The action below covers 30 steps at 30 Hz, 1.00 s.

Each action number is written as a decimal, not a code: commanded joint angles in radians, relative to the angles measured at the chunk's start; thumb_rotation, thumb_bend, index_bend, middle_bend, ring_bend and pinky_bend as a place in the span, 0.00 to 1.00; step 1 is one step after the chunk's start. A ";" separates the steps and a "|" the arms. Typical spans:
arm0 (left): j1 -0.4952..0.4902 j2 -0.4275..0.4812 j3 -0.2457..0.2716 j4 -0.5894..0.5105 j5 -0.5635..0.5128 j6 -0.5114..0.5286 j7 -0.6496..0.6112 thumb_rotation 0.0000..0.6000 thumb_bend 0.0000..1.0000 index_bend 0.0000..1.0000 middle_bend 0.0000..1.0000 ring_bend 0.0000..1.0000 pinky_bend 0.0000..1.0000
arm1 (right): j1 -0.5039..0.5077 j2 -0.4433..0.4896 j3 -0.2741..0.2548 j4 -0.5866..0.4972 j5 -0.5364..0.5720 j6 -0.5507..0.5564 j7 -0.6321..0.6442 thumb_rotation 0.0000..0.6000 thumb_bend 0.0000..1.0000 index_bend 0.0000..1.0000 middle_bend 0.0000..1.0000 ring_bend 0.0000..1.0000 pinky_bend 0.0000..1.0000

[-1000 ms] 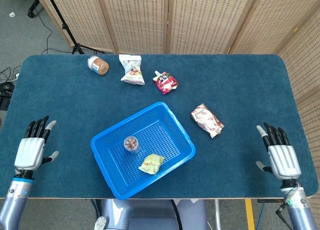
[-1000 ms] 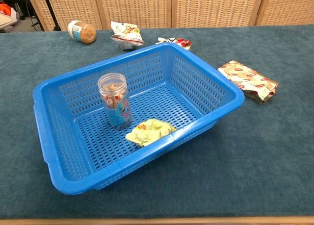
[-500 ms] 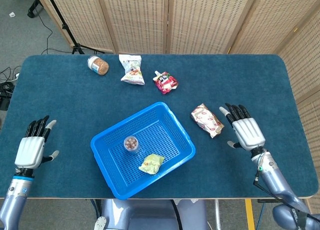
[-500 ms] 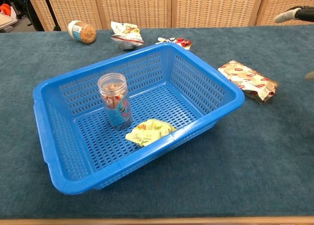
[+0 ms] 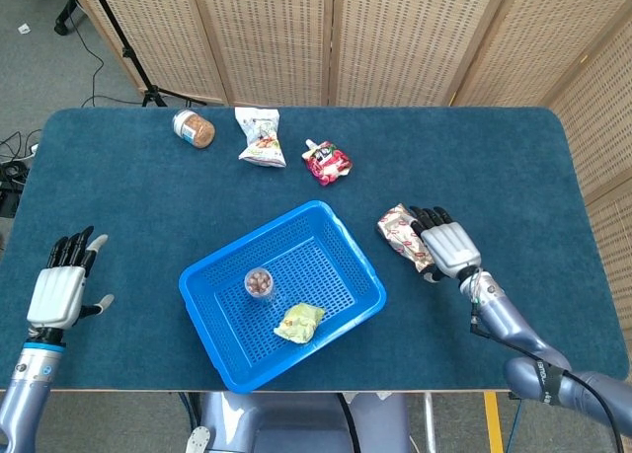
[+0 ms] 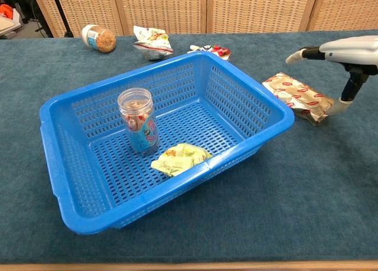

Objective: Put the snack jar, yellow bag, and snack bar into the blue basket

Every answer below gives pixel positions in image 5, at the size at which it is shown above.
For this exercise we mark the beige snack bag red print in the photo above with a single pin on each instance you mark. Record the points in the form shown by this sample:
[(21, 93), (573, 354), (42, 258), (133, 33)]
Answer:
[(397, 231)]

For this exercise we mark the white snack bag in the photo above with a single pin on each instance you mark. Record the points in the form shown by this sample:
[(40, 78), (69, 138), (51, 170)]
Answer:
[(260, 139)]

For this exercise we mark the blue plastic basket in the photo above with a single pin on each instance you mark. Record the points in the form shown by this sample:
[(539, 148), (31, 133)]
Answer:
[(336, 275)]

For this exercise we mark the black tripod stand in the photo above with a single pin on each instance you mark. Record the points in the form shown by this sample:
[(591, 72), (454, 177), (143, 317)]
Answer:
[(129, 53)]

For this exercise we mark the wicker folding screen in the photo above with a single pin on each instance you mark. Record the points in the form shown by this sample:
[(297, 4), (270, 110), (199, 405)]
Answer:
[(395, 38)]

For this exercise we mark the white-lidded jar of brown powder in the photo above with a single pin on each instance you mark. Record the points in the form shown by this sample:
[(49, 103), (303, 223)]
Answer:
[(195, 129)]

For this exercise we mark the black office chair base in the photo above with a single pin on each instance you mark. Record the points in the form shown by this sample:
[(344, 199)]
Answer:
[(66, 9)]

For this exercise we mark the metal table leg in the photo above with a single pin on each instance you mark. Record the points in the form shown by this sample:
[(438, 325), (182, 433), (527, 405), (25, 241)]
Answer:
[(429, 423)]

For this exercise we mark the yellow snack packet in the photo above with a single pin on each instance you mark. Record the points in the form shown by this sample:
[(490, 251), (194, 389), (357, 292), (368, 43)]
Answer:
[(298, 324)]

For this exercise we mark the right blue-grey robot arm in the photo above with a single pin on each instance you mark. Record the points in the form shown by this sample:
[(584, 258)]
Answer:
[(513, 322)]

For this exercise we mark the red spouted drink pouch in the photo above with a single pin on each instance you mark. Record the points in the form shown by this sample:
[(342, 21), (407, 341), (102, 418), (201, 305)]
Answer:
[(328, 163)]

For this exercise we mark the blue-grey robot torso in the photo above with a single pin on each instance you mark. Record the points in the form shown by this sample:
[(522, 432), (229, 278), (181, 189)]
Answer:
[(296, 423)]

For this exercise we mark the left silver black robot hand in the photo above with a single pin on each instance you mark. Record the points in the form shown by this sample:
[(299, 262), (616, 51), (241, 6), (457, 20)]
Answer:
[(56, 295)]

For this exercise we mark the transparent jar with blue label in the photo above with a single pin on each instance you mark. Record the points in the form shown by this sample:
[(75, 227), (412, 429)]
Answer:
[(259, 282)]

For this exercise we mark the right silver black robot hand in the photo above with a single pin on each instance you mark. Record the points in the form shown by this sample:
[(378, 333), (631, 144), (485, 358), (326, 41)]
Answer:
[(451, 248)]

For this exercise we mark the dark blue table mat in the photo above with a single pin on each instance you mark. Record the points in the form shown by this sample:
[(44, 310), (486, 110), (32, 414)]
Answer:
[(148, 186)]

